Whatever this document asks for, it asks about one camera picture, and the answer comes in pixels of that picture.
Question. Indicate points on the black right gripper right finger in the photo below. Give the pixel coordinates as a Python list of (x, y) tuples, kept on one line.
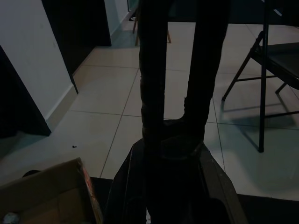
[(205, 58)]

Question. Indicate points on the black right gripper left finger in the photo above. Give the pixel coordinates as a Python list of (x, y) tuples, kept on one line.
[(153, 70)]

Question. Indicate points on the small dark floor debris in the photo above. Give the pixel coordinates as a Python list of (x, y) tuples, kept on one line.
[(74, 146)]

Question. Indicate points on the white chair wooden legs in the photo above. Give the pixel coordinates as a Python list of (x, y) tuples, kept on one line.
[(137, 38)]

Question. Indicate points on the black table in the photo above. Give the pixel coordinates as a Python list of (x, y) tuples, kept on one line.
[(245, 11)]

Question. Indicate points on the black folding chair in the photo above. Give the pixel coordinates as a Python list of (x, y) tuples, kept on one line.
[(280, 60)]

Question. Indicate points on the dark door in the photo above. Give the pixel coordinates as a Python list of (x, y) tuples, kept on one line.
[(77, 30)]

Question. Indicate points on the black cabinet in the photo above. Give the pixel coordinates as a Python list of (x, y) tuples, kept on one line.
[(16, 105)]

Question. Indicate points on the brown cardboard box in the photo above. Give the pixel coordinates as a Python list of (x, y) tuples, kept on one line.
[(46, 186)]

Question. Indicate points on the white crumpled paper ball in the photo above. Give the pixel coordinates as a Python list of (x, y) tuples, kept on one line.
[(10, 218)]

